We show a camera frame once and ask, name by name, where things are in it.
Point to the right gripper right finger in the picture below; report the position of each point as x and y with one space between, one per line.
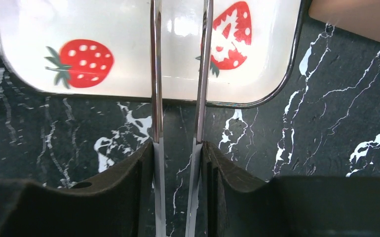
238 204

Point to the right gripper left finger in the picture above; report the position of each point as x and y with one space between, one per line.
113 203

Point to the metal tongs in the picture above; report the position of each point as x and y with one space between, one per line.
157 117

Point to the strawberry print tray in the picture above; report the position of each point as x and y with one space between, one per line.
101 48

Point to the peach desk organizer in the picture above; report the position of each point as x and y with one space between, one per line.
361 17

